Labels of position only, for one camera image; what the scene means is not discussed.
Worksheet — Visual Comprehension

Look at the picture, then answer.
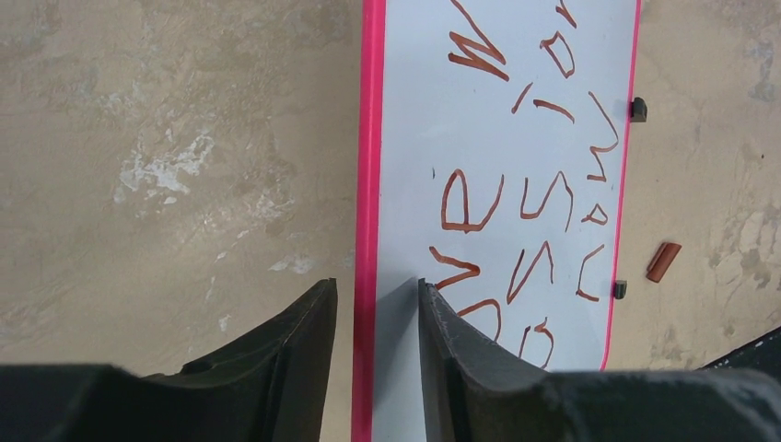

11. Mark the red marker cap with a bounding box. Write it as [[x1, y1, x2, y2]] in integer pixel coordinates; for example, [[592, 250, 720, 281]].
[[646, 242, 682, 283]]

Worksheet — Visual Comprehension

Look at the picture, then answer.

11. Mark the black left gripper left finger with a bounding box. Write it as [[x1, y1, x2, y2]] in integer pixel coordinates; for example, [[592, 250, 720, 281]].
[[1, 279, 338, 441]]

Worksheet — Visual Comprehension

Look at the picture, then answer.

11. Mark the black whiteboard clip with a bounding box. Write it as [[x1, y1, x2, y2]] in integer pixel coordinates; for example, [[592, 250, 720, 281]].
[[612, 280, 628, 300], [630, 97, 648, 123]]

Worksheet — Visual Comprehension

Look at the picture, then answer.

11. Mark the pink framed whiteboard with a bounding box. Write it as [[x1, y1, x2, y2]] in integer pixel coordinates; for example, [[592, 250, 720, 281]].
[[351, 1, 641, 441]]

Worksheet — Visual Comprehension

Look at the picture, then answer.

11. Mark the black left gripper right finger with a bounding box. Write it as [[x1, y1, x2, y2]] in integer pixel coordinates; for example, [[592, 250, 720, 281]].
[[418, 281, 780, 441]]

